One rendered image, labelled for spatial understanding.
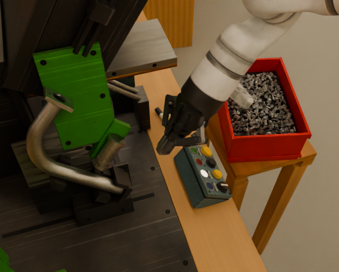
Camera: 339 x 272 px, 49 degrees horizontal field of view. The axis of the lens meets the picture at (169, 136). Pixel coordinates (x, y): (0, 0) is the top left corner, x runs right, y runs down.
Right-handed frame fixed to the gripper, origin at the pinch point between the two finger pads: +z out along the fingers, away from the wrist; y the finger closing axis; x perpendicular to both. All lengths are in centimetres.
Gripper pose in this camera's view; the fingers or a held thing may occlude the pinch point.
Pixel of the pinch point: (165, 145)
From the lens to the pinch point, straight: 69.6
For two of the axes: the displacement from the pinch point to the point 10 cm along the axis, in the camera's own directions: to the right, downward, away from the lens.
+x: 7.4, 1.0, 6.7
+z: -5.2, 7.1, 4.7
